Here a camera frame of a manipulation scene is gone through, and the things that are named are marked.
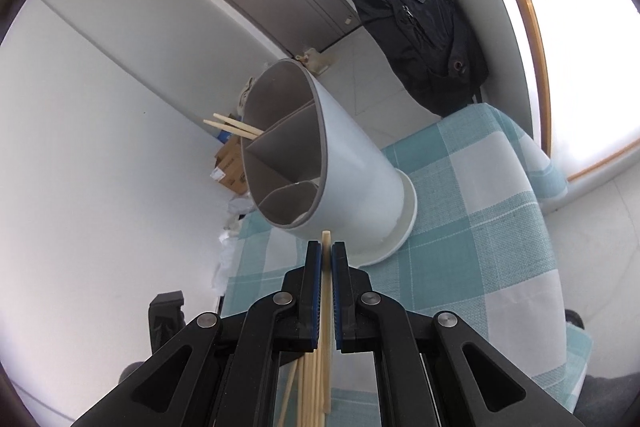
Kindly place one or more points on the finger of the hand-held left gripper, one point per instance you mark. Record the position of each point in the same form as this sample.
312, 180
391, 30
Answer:
167, 322

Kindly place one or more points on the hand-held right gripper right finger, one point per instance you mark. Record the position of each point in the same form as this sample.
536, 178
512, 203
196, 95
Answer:
338, 297

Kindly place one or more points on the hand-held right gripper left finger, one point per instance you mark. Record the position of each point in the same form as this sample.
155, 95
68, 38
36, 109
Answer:
316, 297

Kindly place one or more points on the light wooden chopstick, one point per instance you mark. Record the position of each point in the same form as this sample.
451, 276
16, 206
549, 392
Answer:
326, 277
304, 397
315, 387
225, 128
235, 123

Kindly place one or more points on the white round utensil holder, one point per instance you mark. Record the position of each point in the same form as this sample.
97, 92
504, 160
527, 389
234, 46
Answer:
360, 167

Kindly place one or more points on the teal checked tablecloth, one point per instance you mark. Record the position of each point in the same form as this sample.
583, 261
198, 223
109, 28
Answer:
475, 232

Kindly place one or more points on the brown cardboard box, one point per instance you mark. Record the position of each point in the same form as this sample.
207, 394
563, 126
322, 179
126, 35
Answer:
230, 167

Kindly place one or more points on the blue cardboard box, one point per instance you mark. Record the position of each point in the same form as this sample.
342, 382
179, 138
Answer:
225, 135

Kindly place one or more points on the beige bag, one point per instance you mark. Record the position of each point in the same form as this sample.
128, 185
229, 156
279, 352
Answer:
312, 59

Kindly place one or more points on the black backpack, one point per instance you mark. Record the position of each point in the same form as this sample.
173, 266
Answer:
410, 22

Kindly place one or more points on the person's grey pants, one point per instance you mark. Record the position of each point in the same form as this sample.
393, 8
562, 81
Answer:
610, 402

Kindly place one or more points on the wooden window frame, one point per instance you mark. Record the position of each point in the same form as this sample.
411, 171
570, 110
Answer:
544, 67

